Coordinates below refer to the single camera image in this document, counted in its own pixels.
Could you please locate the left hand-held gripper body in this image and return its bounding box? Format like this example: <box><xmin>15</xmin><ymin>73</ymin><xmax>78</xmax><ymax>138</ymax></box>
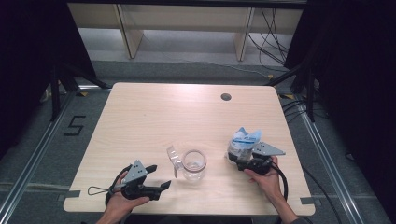
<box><xmin>120</xmin><ymin>160</ymin><xmax>162</xmax><ymax>202</ymax></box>

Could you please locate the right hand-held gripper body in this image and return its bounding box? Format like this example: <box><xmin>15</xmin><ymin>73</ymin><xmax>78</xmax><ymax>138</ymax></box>
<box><xmin>247</xmin><ymin>142</ymin><xmax>286</xmax><ymax>175</ymax></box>

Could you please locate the white blue bag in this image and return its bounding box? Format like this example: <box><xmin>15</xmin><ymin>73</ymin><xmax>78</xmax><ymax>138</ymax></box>
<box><xmin>224</xmin><ymin>126</ymin><xmax>263</xmax><ymax>167</ymax></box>

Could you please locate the clear glass jar beige lid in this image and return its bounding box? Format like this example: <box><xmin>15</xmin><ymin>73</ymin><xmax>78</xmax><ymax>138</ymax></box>
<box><xmin>166</xmin><ymin>144</ymin><xmax>208</xmax><ymax>182</ymax></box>

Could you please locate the person's right hand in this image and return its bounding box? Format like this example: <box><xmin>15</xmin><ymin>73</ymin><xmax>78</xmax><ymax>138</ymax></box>
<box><xmin>244</xmin><ymin>155</ymin><xmax>283</xmax><ymax>203</ymax></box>

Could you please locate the person's left hand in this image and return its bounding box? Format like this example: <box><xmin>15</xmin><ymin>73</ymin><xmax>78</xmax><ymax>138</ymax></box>
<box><xmin>105</xmin><ymin>171</ymin><xmax>151</xmax><ymax>220</ymax></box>

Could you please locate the person's dark clothing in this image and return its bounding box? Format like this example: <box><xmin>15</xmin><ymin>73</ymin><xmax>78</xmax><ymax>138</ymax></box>
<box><xmin>124</xmin><ymin>214</ymin><xmax>255</xmax><ymax>224</ymax></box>

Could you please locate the grey tape strip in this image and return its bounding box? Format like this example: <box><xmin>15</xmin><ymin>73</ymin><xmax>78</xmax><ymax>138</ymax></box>
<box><xmin>57</xmin><ymin>189</ymin><xmax>81</xmax><ymax>202</ymax></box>
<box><xmin>300</xmin><ymin>196</ymin><xmax>321</xmax><ymax>206</ymax></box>

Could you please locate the black metal stand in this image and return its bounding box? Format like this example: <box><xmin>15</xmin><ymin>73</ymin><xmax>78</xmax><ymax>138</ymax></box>
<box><xmin>264</xmin><ymin>63</ymin><xmax>316</xmax><ymax>123</ymax></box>
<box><xmin>49</xmin><ymin>60</ymin><xmax>110</xmax><ymax>122</ymax></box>

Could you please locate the dark curtain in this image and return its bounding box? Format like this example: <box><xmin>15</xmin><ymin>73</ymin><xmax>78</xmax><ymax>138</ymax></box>
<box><xmin>283</xmin><ymin>0</ymin><xmax>396</xmax><ymax>218</ymax></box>
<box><xmin>0</xmin><ymin>0</ymin><xmax>98</xmax><ymax>160</ymax></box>

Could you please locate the light wooden shelf unit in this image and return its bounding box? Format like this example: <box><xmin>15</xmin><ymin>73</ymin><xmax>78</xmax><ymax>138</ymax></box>
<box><xmin>66</xmin><ymin>0</ymin><xmax>309</xmax><ymax>63</ymax></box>

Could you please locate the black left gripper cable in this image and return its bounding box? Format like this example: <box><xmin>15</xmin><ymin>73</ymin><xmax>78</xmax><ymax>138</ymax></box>
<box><xmin>105</xmin><ymin>164</ymin><xmax>134</xmax><ymax>208</ymax></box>

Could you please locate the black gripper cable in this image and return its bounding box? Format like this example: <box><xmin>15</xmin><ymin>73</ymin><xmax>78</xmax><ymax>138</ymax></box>
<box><xmin>105</xmin><ymin>164</ymin><xmax>134</xmax><ymax>208</ymax></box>
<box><xmin>270</xmin><ymin>161</ymin><xmax>289</xmax><ymax>202</ymax></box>

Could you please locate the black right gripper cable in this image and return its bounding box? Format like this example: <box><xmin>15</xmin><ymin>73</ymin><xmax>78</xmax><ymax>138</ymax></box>
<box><xmin>270</xmin><ymin>161</ymin><xmax>289</xmax><ymax>202</ymax></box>

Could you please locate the grey wire loop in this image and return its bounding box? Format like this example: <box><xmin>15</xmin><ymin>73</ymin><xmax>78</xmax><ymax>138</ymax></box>
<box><xmin>87</xmin><ymin>186</ymin><xmax>110</xmax><ymax>196</ymax></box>

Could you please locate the tangle of black floor cables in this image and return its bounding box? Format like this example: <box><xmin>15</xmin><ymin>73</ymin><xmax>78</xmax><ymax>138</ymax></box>
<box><xmin>281</xmin><ymin>97</ymin><xmax>328</xmax><ymax>124</ymax></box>

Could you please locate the aluminium floor rail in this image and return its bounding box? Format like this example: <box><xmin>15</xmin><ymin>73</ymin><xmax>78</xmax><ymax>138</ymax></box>
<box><xmin>0</xmin><ymin>84</ymin><xmax>111</xmax><ymax>218</ymax></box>
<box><xmin>300</xmin><ymin>104</ymin><xmax>363</xmax><ymax>224</ymax></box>

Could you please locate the black floor cable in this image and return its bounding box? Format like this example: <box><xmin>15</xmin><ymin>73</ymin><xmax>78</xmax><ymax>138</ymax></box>
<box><xmin>302</xmin><ymin>167</ymin><xmax>344</xmax><ymax>224</ymax></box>

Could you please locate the thin white floor cable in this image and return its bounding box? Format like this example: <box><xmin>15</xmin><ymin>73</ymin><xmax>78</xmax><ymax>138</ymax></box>
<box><xmin>174</xmin><ymin>59</ymin><xmax>273</xmax><ymax>77</ymax></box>

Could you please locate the bundle of black cables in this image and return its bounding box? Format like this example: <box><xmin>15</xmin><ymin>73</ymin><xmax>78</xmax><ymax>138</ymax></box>
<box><xmin>247</xmin><ymin>7</ymin><xmax>290</xmax><ymax>68</ymax></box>

